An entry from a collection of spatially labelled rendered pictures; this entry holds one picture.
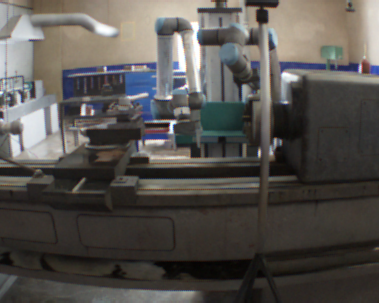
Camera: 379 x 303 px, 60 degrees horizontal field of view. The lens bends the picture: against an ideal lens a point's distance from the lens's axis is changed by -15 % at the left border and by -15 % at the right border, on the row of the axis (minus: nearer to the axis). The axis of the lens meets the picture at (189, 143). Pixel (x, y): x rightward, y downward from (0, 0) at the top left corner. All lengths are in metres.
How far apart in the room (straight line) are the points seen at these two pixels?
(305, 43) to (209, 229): 7.80
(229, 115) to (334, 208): 1.31
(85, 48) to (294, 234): 8.09
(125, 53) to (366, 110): 7.75
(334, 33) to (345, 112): 7.83
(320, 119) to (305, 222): 0.49
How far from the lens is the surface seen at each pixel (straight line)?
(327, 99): 1.65
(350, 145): 1.73
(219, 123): 2.80
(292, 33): 9.12
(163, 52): 2.53
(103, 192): 1.56
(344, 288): 2.01
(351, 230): 1.89
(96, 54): 9.21
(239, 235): 1.74
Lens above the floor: 1.41
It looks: 13 degrees down
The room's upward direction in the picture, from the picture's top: 2 degrees counter-clockwise
